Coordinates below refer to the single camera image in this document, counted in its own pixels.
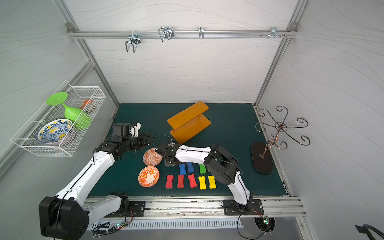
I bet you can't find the metal double hook left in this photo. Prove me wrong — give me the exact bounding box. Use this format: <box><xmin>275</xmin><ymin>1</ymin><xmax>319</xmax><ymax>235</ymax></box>
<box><xmin>125</xmin><ymin>33</ymin><xmax>141</xmax><ymax>53</ymax></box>

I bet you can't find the orange object in basket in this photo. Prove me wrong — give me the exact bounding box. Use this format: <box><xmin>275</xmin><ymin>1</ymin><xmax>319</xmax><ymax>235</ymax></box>
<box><xmin>81</xmin><ymin>100</ymin><xmax>93</xmax><ymax>109</ymax></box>

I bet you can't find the aluminium top rail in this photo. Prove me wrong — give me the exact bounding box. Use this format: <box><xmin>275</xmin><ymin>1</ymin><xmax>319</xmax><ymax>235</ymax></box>
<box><xmin>68</xmin><ymin>29</ymin><xmax>299</xmax><ymax>40</ymax></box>

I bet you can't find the aluminium front rail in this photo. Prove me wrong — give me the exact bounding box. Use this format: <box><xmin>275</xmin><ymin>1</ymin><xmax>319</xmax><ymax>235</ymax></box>
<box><xmin>59</xmin><ymin>196</ymin><xmax>307</xmax><ymax>221</ymax></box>

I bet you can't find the orange floral bowl near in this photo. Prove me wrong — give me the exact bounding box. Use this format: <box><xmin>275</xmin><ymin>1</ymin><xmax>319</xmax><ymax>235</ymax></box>
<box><xmin>138</xmin><ymin>166</ymin><xmax>160</xmax><ymax>188</ymax></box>

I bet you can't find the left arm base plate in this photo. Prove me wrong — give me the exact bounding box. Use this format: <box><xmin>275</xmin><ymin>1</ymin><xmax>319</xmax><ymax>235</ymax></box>
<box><xmin>105</xmin><ymin>201</ymin><xmax>146</xmax><ymax>218</ymax></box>

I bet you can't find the bronze metal hook stand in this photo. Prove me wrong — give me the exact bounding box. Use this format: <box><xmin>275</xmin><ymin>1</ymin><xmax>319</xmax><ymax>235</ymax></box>
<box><xmin>251</xmin><ymin>106</ymin><xmax>311</xmax><ymax>175</ymax></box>

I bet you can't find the metal bracket hook right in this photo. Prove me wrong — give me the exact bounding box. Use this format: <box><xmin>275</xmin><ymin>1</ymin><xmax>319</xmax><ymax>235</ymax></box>
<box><xmin>260</xmin><ymin>27</ymin><xmax>287</xmax><ymax>39</ymax></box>

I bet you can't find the green plastic goblet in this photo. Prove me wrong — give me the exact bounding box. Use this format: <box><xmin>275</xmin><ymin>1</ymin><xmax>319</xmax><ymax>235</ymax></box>
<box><xmin>46</xmin><ymin>92</ymin><xmax>92</xmax><ymax>130</ymax></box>

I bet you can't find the aluminium rail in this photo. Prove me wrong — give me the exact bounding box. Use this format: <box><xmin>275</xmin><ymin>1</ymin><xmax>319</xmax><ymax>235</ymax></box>
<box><xmin>68</xmin><ymin>29</ymin><xmax>299</xmax><ymax>40</ymax></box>
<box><xmin>59</xmin><ymin>196</ymin><xmax>307</xmax><ymax>221</ymax></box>

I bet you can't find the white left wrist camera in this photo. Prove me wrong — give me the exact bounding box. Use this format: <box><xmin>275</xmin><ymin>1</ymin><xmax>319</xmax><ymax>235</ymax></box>
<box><xmin>131</xmin><ymin>122</ymin><xmax>141</xmax><ymax>137</ymax></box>

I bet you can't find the small metal hook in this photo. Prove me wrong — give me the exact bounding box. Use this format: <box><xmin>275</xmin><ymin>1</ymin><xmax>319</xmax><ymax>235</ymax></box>
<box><xmin>198</xmin><ymin>27</ymin><xmax>204</xmax><ymax>40</ymax></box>

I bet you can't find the blue yellow patterned bowl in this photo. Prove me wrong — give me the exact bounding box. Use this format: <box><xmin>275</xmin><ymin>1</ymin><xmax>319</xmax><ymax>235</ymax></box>
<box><xmin>37</xmin><ymin>119</ymin><xmax>73</xmax><ymax>144</ymax></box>

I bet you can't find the blue eraser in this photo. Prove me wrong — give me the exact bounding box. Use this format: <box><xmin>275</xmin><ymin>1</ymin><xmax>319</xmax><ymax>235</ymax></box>
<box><xmin>187</xmin><ymin>162</ymin><xmax>195</xmax><ymax>173</ymax></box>
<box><xmin>179</xmin><ymin>164</ymin><xmax>187</xmax><ymax>176</ymax></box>

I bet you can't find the orange patterned bowl far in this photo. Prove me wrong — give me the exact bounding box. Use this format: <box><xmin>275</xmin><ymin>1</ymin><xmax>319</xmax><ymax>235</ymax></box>
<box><xmin>143</xmin><ymin>148</ymin><xmax>163</xmax><ymax>166</ymax></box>

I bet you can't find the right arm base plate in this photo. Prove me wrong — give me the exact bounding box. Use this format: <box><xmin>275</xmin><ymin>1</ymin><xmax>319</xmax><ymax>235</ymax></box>
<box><xmin>221</xmin><ymin>199</ymin><xmax>265</xmax><ymax>216</ymax></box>

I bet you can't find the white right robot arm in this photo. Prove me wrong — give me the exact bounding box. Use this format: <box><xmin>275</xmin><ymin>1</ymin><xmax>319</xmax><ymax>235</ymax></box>
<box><xmin>156</xmin><ymin>143</ymin><xmax>253</xmax><ymax>212</ymax></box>

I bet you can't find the metal double hook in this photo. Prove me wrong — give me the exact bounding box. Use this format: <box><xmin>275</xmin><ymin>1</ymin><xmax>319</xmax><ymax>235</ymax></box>
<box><xmin>158</xmin><ymin>27</ymin><xmax>175</xmax><ymax>42</ymax></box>
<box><xmin>125</xmin><ymin>33</ymin><xmax>141</xmax><ymax>53</ymax></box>

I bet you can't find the red eraser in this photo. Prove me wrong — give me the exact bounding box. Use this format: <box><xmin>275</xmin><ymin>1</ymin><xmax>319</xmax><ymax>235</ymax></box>
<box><xmin>166</xmin><ymin>175</ymin><xmax>174</xmax><ymax>189</ymax></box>
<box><xmin>177</xmin><ymin>175</ymin><xmax>185</xmax><ymax>189</ymax></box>
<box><xmin>188</xmin><ymin>174</ymin><xmax>198</xmax><ymax>189</ymax></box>

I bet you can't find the white wire basket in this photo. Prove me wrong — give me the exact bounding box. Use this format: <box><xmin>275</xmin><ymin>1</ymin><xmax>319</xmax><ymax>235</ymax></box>
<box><xmin>11</xmin><ymin>81</ymin><xmax>106</xmax><ymax>157</ymax></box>

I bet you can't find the green eraser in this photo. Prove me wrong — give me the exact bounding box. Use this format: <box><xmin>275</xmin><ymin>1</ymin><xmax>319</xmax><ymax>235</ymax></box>
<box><xmin>199</xmin><ymin>165</ymin><xmax>207</xmax><ymax>175</ymax></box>

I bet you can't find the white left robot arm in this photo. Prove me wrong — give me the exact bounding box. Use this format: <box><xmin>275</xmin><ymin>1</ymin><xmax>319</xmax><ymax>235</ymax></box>
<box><xmin>39</xmin><ymin>123</ymin><xmax>151</xmax><ymax>240</ymax></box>

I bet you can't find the metal double hook middle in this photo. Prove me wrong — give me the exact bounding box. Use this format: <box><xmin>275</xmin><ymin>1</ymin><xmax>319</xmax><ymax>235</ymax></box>
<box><xmin>158</xmin><ymin>27</ymin><xmax>175</xmax><ymax>42</ymax></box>

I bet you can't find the yellow eraser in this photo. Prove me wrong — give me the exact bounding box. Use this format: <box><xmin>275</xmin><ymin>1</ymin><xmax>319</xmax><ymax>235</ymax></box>
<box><xmin>208</xmin><ymin>176</ymin><xmax>217</xmax><ymax>189</ymax></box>
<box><xmin>199</xmin><ymin>176</ymin><xmax>207</xmax><ymax>190</ymax></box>

